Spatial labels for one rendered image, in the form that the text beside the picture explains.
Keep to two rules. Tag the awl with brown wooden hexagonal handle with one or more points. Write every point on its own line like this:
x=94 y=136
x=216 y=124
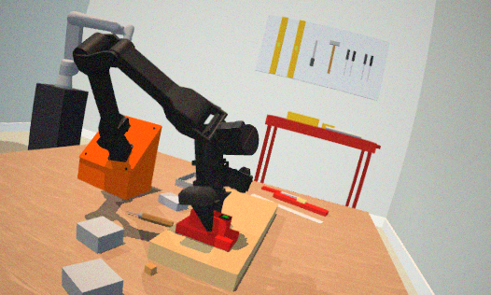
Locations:
x=161 y=221

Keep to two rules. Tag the light orange panel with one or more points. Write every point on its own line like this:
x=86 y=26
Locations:
x=251 y=217

